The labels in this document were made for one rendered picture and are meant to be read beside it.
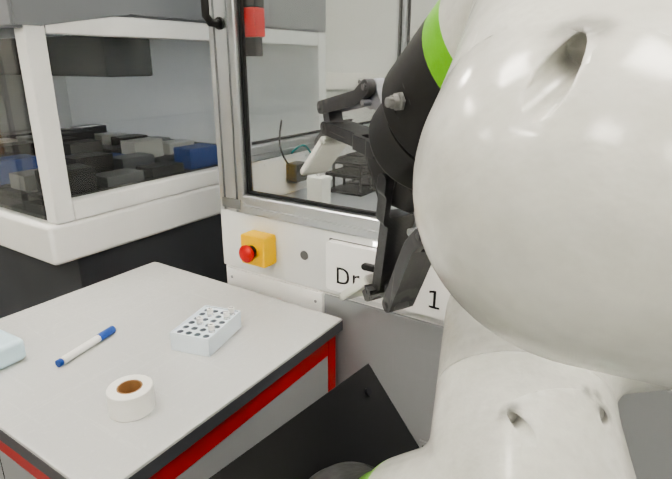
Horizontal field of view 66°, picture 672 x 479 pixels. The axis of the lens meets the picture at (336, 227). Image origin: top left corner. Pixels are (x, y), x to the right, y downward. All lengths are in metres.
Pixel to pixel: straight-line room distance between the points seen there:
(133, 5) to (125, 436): 1.08
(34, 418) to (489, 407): 0.76
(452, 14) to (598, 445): 0.26
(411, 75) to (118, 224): 1.30
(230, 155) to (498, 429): 1.00
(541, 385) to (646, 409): 0.66
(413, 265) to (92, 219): 1.19
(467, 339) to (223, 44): 0.95
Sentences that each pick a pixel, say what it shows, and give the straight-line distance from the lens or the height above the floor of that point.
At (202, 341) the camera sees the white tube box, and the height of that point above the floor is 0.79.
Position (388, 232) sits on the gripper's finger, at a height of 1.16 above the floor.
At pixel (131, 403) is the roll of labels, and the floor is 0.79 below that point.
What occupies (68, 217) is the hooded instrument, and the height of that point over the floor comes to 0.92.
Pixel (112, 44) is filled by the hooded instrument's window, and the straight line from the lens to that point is 1.53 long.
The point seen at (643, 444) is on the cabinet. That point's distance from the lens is 1.06.
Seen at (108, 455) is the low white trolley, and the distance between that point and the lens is 0.86.
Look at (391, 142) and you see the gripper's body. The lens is 0.34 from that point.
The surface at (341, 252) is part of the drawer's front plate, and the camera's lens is 1.08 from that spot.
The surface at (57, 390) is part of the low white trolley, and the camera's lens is 1.03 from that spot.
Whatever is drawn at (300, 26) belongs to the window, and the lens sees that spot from 1.11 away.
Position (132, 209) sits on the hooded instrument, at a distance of 1.56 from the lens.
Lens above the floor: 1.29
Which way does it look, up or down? 18 degrees down
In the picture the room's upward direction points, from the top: straight up
